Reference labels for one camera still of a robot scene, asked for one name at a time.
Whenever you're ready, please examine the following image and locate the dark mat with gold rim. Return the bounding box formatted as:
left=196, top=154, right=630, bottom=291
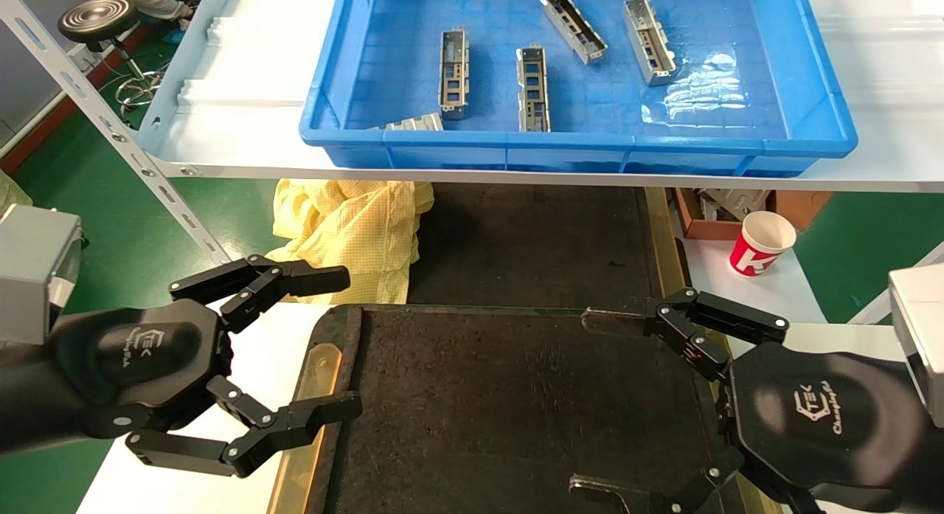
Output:
left=407, top=182, right=690, bottom=308

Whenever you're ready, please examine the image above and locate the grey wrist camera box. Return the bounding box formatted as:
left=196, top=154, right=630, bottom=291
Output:
left=889, top=263, right=944, bottom=430
left=0, top=203, right=83, bottom=345

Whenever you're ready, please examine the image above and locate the pile of grey metal brackets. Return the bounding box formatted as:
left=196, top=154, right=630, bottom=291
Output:
left=697, top=189, right=771, bottom=221

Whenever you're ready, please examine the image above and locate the black round stool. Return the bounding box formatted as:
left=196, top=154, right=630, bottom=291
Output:
left=58, top=0, right=167, bottom=113

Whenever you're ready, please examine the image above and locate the grey metal channel part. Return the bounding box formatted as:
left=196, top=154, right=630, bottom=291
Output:
left=622, top=0, right=678, bottom=86
left=540, top=0, right=609, bottom=65
left=516, top=46, right=552, bottom=133
left=437, top=27, right=471, bottom=121
left=376, top=112, right=445, bottom=131

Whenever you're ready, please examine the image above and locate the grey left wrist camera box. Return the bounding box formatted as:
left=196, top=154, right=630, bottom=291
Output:
left=0, top=203, right=83, bottom=345

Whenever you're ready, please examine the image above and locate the red and white paper cup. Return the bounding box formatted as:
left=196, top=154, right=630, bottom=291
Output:
left=729, top=210, right=798, bottom=278

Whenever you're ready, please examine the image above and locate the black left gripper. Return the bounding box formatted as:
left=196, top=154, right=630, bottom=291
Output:
left=0, top=254, right=364, bottom=479

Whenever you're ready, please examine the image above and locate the brown cardboard box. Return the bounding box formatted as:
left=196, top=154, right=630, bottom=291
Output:
left=673, top=188, right=836, bottom=240

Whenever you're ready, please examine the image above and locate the clear plastic film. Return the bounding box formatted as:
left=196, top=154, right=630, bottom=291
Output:
left=640, top=46, right=771, bottom=128

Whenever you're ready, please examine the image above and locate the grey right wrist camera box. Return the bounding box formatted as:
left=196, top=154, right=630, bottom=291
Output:
left=889, top=263, right=944, bottom=430

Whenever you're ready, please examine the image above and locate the pale yellow cloth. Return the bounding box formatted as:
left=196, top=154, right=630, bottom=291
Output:
left=0, top=169, right=34, bottom=216

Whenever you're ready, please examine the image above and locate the yellow crumpled garment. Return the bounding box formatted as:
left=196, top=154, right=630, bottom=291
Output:
left=265, top=178, right=436, bottom=305

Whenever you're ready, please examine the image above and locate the grey perforated shelf post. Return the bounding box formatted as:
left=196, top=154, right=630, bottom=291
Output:
left=0, top=0, right=233, bottom=268

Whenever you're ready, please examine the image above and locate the large blue plastic bin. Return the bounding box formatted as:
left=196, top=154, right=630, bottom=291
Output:
left=299, top=0, right=858, bottom=178

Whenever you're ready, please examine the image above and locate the black tray with gold rim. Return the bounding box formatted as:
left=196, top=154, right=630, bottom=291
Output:
left=267, top=302, right=782, bottom=514

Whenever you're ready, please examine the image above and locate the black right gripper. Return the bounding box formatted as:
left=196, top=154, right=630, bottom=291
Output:
left=568, top=287, right=944, bottom=514

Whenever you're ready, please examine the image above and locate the white metal shelf board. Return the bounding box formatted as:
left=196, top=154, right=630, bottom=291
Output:
left=136, top=0, right=944, bottom=194

